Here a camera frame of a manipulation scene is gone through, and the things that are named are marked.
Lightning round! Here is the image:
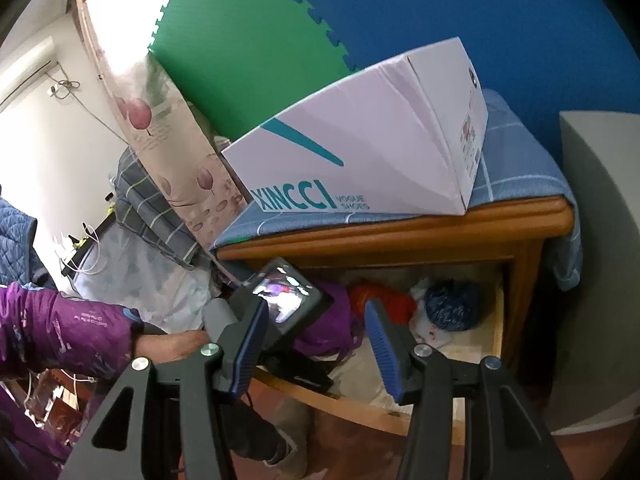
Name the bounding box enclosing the white air conditioner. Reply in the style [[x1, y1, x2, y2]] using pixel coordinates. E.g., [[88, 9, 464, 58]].
[[0, 35, 56, 111]]

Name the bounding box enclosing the red underwear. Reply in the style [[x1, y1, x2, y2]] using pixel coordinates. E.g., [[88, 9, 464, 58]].
[[348, 282, 418, 326]]

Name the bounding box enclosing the grey plaid blanket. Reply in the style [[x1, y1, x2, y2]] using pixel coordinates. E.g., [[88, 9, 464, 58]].
[[112, 147, 211, 271]]

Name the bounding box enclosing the person's left forearm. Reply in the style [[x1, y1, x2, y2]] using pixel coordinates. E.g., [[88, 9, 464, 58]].
[[0, 282, 211, 376]]

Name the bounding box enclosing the dark blue patterned underwear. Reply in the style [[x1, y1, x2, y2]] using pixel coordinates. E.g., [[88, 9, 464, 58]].
[[425, 280, 483, 332]]

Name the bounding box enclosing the blue quilted cloth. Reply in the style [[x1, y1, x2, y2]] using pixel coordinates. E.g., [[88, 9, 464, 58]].
[[0, 185, 38, 291]]

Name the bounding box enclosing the pink flowered curtain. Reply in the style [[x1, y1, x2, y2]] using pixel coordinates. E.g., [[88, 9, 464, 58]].
[[75, 0, 251, 286]]

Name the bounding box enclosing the white charging cable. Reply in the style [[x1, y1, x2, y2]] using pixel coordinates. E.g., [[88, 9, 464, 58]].
[[60, 227, 103, 276]]

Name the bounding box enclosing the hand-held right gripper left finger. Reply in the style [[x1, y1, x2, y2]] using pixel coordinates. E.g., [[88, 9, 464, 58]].
[[60, 300, 271, 480]]

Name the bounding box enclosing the white sock bundle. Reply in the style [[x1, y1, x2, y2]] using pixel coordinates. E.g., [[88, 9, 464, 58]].
[[407, 305, 456, 348]]

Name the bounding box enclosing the purple underwear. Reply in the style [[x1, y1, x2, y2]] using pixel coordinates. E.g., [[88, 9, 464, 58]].
[[292, 280, 366, 361]]

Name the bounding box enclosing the person's dark shoe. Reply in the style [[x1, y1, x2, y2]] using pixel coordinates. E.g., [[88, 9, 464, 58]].
[[232, 410, 296, 466]]

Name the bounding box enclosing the grey wall cable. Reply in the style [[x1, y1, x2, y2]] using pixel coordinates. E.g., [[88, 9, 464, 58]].
[[45, 62, 133, 148]]

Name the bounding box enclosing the white patterned bed sheet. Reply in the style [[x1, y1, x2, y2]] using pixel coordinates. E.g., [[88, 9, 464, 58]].
[[75, 225, 221, 333]]

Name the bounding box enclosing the blue foam mat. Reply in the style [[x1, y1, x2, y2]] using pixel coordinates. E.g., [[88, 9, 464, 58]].
[[260, 0, 636, 161]]

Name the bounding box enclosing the white shoe box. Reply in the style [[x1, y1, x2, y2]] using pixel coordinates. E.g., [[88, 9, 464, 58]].
[[220, 36, 490, 217]]

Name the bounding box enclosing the green foam mat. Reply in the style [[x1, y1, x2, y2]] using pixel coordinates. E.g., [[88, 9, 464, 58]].
[[148, 0, 358, 143]]

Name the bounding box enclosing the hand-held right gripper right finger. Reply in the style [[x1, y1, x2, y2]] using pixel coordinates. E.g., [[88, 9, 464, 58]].
[[364, 299, 573, 480]]

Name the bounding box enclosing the blue checked cloth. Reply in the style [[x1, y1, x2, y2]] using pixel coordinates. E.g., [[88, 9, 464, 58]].
[[210, 89, 583, 292]]

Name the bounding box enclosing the grey cabinet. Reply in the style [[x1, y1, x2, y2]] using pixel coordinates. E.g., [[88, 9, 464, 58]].
[[542, 110, 640, 436]]

